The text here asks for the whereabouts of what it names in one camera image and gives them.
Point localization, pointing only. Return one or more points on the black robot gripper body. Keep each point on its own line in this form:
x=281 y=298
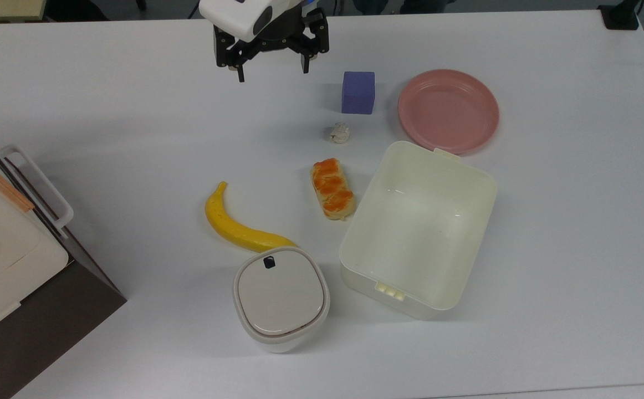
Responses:
x=277 y=39

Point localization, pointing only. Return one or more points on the orange glazed bread loaf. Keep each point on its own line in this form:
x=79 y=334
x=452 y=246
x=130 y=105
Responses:
x=332 y=189

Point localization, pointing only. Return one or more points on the crumpled white paper ball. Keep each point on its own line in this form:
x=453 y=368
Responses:
x=340 y=133

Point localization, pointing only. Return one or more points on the black clamp mount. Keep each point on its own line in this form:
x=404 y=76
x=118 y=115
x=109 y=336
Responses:
x=621 y=15

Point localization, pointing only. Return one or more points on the cream plastic open bin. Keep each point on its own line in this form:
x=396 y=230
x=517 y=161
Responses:
x=416 y=227

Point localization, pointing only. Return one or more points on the purple foam cube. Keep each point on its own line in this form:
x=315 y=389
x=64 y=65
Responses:
x=358 y=92

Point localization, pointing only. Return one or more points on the white lidded round container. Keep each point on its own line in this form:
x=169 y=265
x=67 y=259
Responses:
x=280 y=296

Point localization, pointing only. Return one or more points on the yellow banana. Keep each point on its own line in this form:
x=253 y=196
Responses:
x=228 y=224

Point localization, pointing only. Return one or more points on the white and brown oven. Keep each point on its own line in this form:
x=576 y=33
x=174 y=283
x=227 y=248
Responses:
x=6 y=266

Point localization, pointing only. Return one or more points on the beige cabinet edge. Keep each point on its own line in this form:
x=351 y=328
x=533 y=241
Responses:
x=3 y=8

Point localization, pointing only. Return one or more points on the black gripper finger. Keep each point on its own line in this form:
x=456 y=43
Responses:
x=306 y=64
x=240 y=73

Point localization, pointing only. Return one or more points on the pink round plate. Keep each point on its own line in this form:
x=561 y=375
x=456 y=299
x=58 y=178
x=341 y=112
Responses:
x=448 y=111

